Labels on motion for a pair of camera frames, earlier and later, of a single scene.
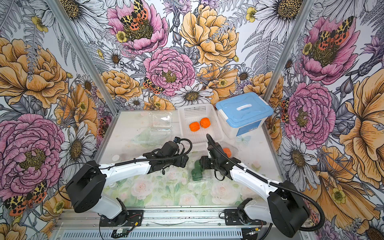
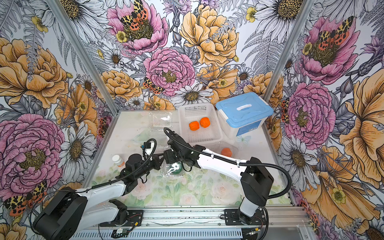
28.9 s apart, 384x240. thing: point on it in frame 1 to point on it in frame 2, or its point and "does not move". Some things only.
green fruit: [197, 167] to [176, 167]
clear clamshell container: [233, 149] does not move
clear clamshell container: [160, 126] does not move
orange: [194, 126] does not move
